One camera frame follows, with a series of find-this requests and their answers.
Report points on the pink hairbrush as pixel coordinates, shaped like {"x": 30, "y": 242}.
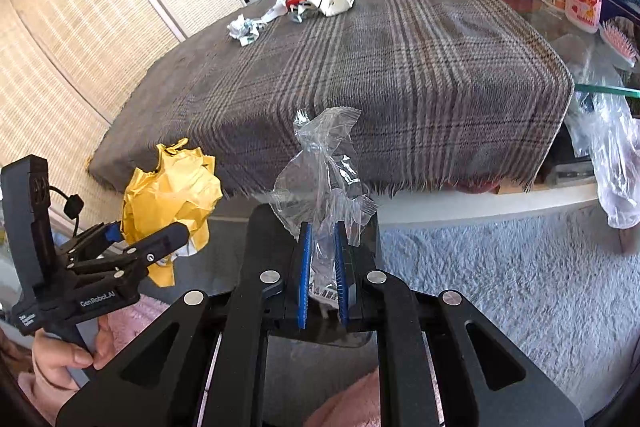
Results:
{"x": 617, "y": 39}

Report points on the white carton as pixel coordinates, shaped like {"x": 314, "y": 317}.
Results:
{"x": 332, "y": 4}

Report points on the person's left hand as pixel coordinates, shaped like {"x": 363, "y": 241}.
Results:
{"x": 55, "y": 354}

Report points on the person's left forearm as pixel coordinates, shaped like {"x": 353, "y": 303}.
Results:
{"x": 42, "y": 399}

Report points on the woven folding screen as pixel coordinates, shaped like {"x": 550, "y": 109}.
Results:
{"x": 75, "y": 32}

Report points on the dark blue round tin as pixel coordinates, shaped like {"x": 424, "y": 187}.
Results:
{"x": 620, "y": 4}

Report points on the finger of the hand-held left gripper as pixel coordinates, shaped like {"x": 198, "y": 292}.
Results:
{"x": 160, "y": 244}
{"x": 112, "y": 234}

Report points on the grey plaid tablecloth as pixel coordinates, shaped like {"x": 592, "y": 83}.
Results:
{"x": 350, "y": 72}

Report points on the white paper strip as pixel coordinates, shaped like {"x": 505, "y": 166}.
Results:
{"x": 274, "y": 12}

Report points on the clear plastic wrapper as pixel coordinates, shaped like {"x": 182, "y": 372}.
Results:
{"x": 320, "y": 167}

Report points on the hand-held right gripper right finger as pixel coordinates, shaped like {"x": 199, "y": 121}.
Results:
{"x": 341, "y": 277}

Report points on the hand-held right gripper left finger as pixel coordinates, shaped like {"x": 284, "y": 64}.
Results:
{"x": 304, "y": 277}

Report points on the clear plastic bag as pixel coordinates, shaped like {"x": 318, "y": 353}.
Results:
{"x": 615, "y": 157}

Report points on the yellow paper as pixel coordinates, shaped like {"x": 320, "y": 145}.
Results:
{"x": 170, "y": 197}

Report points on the white paper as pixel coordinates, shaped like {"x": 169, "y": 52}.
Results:
{"x": 245, "y": 31}

